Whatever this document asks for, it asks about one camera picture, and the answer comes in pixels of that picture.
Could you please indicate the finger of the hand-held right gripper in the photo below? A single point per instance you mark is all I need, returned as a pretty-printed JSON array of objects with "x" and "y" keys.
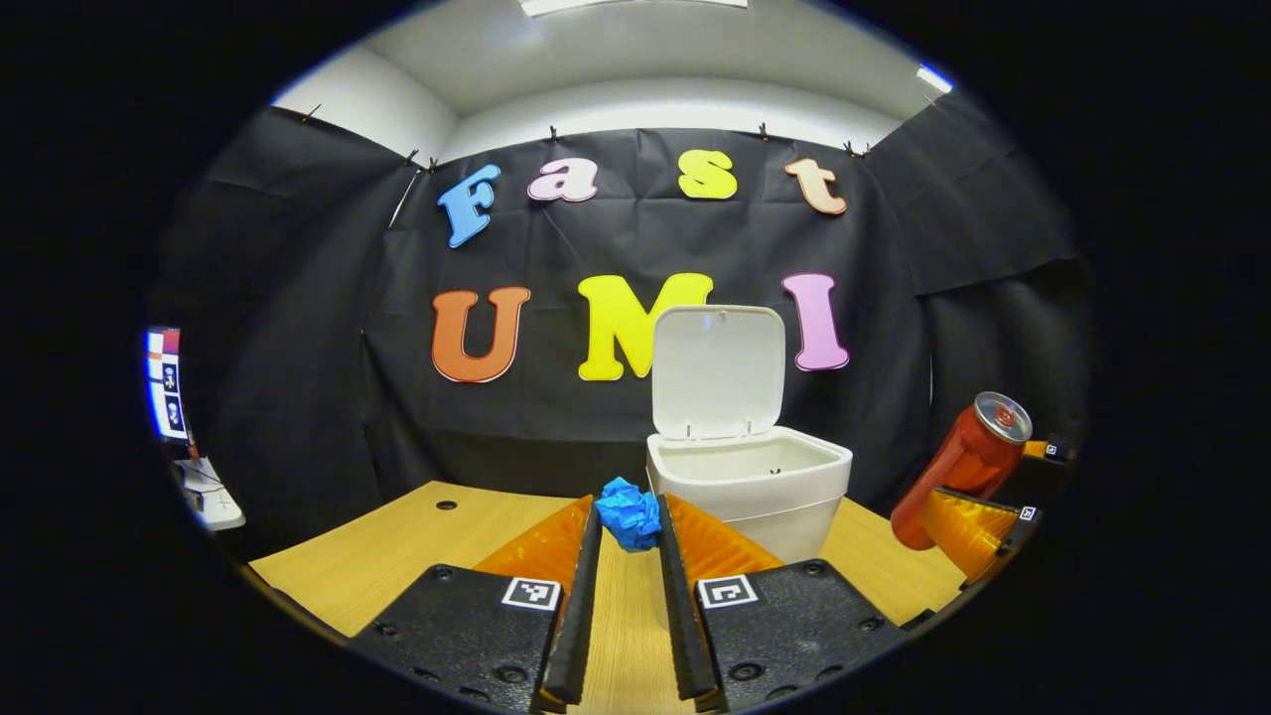
[
  {"x": 1053, "y": 453},
  {"x": 968, "y": 531}
]

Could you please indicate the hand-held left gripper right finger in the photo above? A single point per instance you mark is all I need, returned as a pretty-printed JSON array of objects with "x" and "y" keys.
[{"x": 680, "y": 616}]

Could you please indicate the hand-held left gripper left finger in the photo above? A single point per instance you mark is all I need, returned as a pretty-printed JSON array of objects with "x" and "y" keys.
[{"x": 581, "y": 616}]

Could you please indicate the red pop can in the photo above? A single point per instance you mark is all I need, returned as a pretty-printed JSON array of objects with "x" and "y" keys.
[{"x": 963, "y": 457}]

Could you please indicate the blue paper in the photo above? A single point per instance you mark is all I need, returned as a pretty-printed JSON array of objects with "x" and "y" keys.
[{"x": 628, "y": 511}]

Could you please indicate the white desktop garbage bin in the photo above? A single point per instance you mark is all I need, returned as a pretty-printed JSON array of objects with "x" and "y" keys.
[{"x": 720, "y": 377}]

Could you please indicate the wooden desktop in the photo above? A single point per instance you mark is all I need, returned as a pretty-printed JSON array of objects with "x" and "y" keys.
[{"x": 397, "y": 556}]

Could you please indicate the white side table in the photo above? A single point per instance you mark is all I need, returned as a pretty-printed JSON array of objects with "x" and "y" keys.
[{"x": 213, "y": 501}]

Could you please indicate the black backdrop cloth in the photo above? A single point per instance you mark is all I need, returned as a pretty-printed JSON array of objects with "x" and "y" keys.
[{"x": 298, "y": 348}]

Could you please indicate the small ceiling light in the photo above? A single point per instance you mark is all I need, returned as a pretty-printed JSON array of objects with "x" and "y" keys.
[{"x": 935, "y": 77}]

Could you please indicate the computer monitor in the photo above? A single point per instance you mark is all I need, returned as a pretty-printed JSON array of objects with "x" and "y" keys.
[{"x": 167, "y": 387}]

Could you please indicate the ceiling light panel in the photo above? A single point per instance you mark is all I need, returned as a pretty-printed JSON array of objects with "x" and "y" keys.
[{"x": 635, "y": 5}]

